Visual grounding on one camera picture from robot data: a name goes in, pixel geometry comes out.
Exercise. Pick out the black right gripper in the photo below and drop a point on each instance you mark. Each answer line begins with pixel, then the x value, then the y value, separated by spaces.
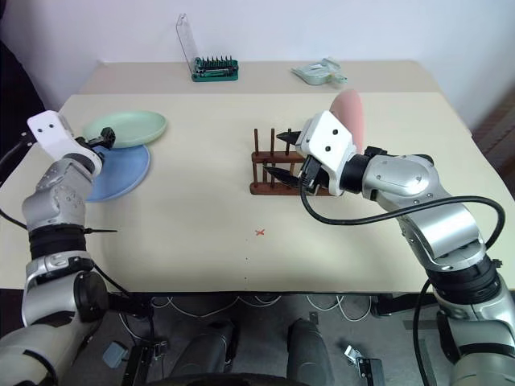
pixel 311 173

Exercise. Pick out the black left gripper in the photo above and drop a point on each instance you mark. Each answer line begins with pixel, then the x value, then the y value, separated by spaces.
pixel 89 141

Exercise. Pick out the green plate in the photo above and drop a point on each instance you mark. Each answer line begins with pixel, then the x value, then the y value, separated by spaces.
pixel 126 128

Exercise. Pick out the pink plate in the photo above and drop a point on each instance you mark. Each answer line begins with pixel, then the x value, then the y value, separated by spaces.
pixel 351 116

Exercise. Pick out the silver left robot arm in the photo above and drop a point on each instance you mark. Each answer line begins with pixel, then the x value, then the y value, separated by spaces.
pixel 52 201

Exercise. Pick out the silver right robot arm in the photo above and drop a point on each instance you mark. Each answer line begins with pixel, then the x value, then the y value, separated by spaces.
pixel 434 209

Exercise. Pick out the wooden dish rack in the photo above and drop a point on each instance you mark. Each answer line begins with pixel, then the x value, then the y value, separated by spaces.
pixel 273 169

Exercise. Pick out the blue plate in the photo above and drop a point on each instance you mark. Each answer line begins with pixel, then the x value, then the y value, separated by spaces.
pixel 120 173

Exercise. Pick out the clear plastic packaging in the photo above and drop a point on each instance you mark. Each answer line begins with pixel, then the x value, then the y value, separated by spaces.
pixel 320 72

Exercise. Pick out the green screwdriver bit case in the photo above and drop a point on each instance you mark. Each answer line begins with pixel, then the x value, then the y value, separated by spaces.
pixel 213 67

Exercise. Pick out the dark rounded shape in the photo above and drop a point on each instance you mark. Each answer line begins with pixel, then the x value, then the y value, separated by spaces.
pixel 310 350
pixel 209 347

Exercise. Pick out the grey foot pedal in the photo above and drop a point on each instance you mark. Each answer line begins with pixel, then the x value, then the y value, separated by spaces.
pixel 115 354

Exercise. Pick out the black box with connectors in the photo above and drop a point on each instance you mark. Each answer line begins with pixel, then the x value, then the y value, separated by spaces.
pixel 147 356

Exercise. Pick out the black clamp with silver clip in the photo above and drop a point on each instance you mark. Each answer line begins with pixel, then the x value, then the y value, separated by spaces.
pixel 364 362

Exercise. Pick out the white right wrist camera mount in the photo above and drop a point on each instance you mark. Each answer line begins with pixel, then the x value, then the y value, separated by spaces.
pixel 328 142

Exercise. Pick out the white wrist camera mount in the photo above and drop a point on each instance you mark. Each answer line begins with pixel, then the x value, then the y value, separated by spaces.
pixel 50 134
pixel 328 142

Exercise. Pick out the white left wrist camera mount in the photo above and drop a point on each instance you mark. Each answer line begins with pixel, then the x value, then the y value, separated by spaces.
pixel 50 134

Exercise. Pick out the dark object at wall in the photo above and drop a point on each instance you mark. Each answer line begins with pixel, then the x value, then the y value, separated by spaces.
pixel 16 88

